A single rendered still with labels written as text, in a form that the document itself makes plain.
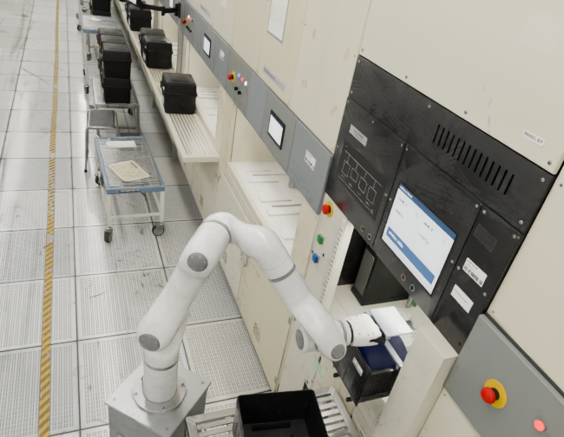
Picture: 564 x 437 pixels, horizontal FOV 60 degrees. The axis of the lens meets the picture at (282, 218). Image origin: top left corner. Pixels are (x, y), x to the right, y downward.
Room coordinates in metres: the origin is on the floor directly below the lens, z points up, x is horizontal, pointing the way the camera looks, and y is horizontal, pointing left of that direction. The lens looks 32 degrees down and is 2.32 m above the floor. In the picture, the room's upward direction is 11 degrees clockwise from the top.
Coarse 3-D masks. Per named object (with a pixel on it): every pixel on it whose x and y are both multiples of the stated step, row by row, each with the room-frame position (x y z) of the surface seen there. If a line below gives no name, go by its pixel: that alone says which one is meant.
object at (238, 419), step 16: (240, 400) 1.07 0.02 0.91; (256, 400) 1.09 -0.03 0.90; (272, 400) 1.11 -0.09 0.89; (288, 400) 1.12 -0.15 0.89; (304, 400) 1.14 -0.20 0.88; (240, 416) 0.99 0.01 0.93; (256, 416) 1.09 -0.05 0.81; (272, 416) 1.11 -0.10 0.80; (288, 416) 1.13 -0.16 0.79; (304, 416) 1.15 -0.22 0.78; (320, 416) 1.05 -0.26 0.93; (240, 432) 0.95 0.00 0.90; (256, 432) 1.06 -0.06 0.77; (272, 432) 1.07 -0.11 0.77; (288, 432) 1.08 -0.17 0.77; (304, 432) 1.09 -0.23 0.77; (320, 432) 1.02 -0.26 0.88
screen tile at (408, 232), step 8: (400, 200) 1.34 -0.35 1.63; (400, 208) 1.33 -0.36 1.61; (408, 208) 1.30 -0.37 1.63; (392, 216) 1.35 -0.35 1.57; (408, 216) 1.29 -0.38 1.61; (392, 224) 1.34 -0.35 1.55; (400, 224) 1.31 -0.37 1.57; (416, 224) 1.25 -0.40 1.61; (400, 232) 1.30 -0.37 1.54; (408, 232) 1.27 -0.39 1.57; (408, 240) 1.26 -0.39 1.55
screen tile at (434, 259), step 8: (424, 224) 1.23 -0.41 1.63; (424, 232) 1.21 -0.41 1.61; (432, 232) 1.19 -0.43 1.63; (440, 232) 1.17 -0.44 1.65; (416, 240) 1.23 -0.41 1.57; (432, 240) 1.18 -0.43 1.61; (440, 240) 1.16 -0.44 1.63; (448, 240) 1.13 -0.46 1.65; (416, 248) 1.22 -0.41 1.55; (424, 248) 1.19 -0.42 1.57; (440, 248) 1.15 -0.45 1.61; (424, 256) 1.18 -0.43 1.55; (432, 256) 1.16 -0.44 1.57; (440, 256) 1.14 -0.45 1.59; (432, 264) 1.15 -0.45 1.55
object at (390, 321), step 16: (384, 320) 1.20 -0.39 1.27; (400, 320) 1.21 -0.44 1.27; (352, 352) 1.16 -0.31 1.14; (336, 368) 1.20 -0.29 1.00; (352, 368) 1.13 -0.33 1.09; (368, 368) 1.08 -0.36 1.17; (384, 368) 1.09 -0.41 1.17; (400, 368) 1.09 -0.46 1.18; (352, 384) 1.11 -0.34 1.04; (368, 384) 1.07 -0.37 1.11; (384, 384) 1.10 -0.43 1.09; (352, 400) 1.09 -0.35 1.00; (368, 400) 1.08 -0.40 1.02
